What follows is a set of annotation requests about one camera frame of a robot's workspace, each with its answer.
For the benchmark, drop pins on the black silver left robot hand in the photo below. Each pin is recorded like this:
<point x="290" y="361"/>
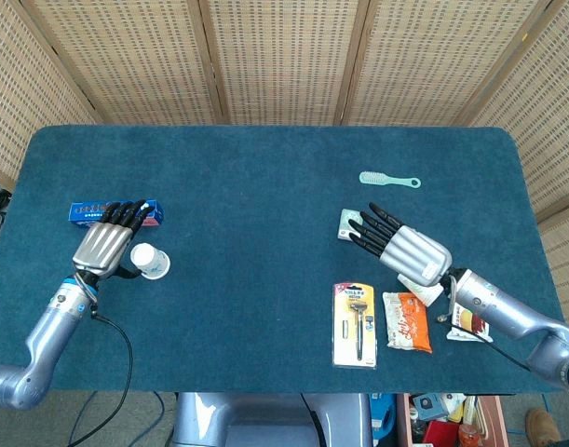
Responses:
<point x="102" y="247"/>

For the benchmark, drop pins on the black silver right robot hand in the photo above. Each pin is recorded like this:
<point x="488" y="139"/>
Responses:
<point x="414" y="253"/>

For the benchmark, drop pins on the white floral paper cup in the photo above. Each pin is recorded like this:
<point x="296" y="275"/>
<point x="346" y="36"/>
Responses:
<point x="162" y="274"/>
<point x="159" y="276"/>
<point x="146" y="258"/>
<point x="164" y="271"/>
<point x="424" y="294"/>

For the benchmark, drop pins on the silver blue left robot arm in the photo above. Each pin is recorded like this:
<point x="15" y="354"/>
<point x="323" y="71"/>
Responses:
<point x="46" y="335"/>

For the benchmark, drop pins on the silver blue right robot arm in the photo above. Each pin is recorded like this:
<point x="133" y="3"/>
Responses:
<point x="512" y="316"/>

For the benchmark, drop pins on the blue cookie box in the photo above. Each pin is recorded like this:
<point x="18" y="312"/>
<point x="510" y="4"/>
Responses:
<point x="86" y="212"/>

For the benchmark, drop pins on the orange white snack bag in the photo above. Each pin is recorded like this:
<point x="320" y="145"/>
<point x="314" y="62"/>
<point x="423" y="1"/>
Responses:
<point x="407" y="326"/>

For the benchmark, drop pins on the green white tissue pack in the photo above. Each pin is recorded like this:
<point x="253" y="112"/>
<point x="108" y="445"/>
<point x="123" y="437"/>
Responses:
<point x="347" y="226"/>

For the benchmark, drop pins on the green plastic brush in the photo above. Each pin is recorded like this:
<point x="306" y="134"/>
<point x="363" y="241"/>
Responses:
<point x="382" y="179"/>

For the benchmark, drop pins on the red white snack packet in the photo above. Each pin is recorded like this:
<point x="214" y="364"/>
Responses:
<point x="470" y="326"/>

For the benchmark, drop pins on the yellow razor blister pack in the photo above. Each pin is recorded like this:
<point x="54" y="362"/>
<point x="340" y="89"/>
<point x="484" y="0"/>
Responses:
<point x="354" y="335"/>

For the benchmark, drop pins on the teal table cloth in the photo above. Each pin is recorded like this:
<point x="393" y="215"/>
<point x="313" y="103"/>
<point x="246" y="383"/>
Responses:
<point x="265" y="261"/>

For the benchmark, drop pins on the pink storage crate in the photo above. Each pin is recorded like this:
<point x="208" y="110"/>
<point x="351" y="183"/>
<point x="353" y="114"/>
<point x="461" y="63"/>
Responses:
<point x="493" y="419"/>

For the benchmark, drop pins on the brown shoe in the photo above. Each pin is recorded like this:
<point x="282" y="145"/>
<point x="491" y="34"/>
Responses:
<point x="542" y="428"/>

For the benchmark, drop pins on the silver blue robot torso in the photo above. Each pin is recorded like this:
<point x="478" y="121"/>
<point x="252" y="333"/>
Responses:
<point x="265" y="421"/>

